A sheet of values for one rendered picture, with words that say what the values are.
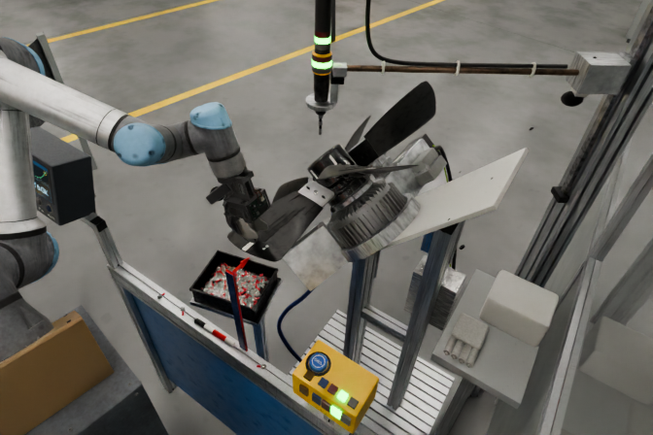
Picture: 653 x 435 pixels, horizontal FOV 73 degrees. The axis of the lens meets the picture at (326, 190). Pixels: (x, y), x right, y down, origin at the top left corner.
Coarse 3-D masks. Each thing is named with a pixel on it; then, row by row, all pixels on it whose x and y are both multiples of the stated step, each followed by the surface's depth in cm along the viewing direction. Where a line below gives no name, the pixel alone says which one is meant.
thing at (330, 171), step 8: (328, 168) 102; (336, 168) 101; (344, 168) 98; (352, 168) 97; (360, 168) 96; (376, 168) 92; (384, 168) 93; (392, 168) 96; (400, 168) 98; (320, 176) 95; (328, 176) 92; (336, 176) 92
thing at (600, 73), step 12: (576, 60) 99; (588, 60) 95; (600, 60) 96; (612, 60) 96; (624, 60) 96; (588, 72) 95; (600, 72) 95; (612, 72) 95; (624, 72) 95; (576, 84) 99; (588, 84) 97; (600, 84) 97; (612, 84) 97
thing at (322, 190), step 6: (312, 186) 123; (318, 186) 123; (324, 186) 123; (300, 192) 122; (306, 192) 122; (312, 192) 122; (318, 192) 122; (324, 192) 122; (330, 192) 122; (312, 198) 120; (318, 198) 120; (330, 198) 120; (324, 204) 119
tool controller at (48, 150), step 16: (32, 128) 130; (32, 144) 122; (48, 144) 124; (64, 144) 125; (48, 160) 116; (64, 160) 117; (80, 160) 120; (48, 176) 116; (64, 176) 118; (80, 176) 122; (48, 192) 119; (64, 192) 120; (80, 192) 124; (64, 208) 121; (80, 208) 126
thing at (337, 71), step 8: (344, 64) 97; (336, 72) 96; (344, 72) 96; (336, 80) 97; (336, 88) 99; (312, 96) 103; (328, 96) 103; (336, 96) 100; (312, 104) 100; (320, 104) 100; (328, 104) 100
